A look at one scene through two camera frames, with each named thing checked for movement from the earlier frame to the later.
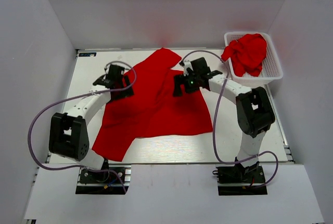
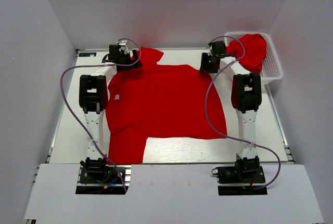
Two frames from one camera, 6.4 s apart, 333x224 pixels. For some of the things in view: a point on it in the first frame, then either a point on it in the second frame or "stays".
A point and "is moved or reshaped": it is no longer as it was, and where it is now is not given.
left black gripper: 124,93 to 137,65
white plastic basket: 271,70 stays
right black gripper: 179,79 to 204,66
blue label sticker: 87,54 stays
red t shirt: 153,110 is moved or reshaped
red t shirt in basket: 246,54 stays
